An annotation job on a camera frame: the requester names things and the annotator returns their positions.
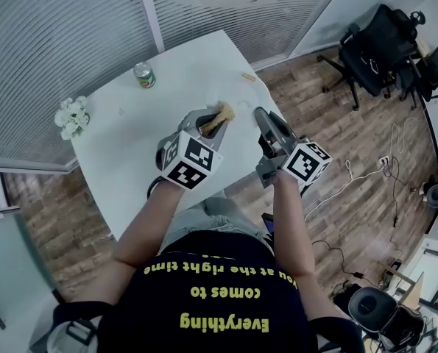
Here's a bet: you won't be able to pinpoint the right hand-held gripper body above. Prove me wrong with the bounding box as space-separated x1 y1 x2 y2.
255 139 333 190

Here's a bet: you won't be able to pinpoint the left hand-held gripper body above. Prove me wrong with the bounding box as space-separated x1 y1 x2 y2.
155 128 225 192

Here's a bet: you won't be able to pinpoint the tan fuzzy brush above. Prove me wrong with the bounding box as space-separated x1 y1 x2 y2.
200 100 237 138

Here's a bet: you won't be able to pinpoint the person's right forearm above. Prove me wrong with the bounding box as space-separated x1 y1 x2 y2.
272 167 315 282

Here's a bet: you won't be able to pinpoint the person's left forearm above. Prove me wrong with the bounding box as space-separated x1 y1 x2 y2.
113 176 192 271

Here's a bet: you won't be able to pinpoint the white square table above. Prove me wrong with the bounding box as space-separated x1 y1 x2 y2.
69 29 286 240

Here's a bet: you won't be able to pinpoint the green drink can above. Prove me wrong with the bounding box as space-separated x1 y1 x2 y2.
133 61 156 90

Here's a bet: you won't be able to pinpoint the person's grey trousers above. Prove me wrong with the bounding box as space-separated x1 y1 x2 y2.
158 191 275 253

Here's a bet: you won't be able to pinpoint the black phone with blue screen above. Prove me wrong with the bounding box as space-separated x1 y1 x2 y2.
261 213 278 235

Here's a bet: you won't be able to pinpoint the white flower bouquet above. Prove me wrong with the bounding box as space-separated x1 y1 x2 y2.
54 96 91 141

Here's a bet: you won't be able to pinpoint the black mesh office chair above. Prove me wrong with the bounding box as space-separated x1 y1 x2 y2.
347 286 428 353
398 46 438 110
317 4 428 112

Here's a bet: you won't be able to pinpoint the person's black printed shirt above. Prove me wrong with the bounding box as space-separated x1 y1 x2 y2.
52 229 365 353

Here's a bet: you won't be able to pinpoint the light wooden desk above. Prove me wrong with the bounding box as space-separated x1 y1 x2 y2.
382 261 426 308

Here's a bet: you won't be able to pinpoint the frosted glass door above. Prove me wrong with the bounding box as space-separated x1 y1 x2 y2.
0 211 60 353

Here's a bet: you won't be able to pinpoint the white floor cable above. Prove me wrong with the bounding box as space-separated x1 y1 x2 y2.
303 158 387 220

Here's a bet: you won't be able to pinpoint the black floor cable with plug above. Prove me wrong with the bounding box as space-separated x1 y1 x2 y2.
382 156 419 229

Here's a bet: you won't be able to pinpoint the black power adapter cable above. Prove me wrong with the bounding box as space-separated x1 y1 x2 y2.
311 239 384 286

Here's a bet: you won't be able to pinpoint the grey shoulder strap with buckle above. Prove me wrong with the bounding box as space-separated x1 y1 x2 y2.
45 316 102 353

